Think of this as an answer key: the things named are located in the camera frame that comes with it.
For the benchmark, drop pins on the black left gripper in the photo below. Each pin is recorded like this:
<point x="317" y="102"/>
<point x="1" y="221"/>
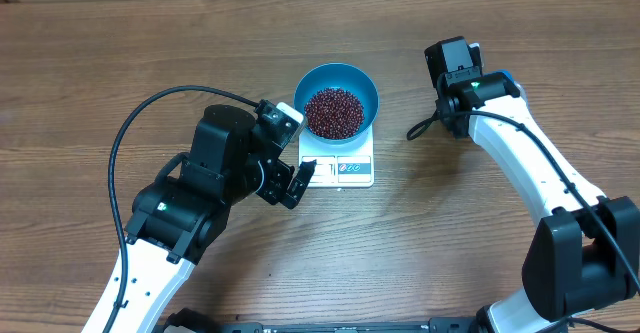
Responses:
<point x="273" y="189"/>

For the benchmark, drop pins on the white digital kitchen scale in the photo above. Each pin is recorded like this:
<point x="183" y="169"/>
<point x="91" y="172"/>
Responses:
<point x="348" y="164"/>

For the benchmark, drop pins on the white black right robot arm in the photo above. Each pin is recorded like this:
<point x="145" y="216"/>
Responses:
<point x="584" y="255"/>

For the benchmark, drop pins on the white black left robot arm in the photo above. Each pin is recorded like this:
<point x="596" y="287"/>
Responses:
<point x="234" y="154"/>

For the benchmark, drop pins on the red beans in bowl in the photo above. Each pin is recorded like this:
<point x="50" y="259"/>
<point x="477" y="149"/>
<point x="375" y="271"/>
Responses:
<point x="334" y="113"/>

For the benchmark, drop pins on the teal metal bowl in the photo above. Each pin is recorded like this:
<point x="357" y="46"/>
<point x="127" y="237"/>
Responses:
<point x="345" y="76"/>

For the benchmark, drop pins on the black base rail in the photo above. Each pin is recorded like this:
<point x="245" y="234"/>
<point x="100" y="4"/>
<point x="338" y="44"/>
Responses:
<point x="189" y="321"/>

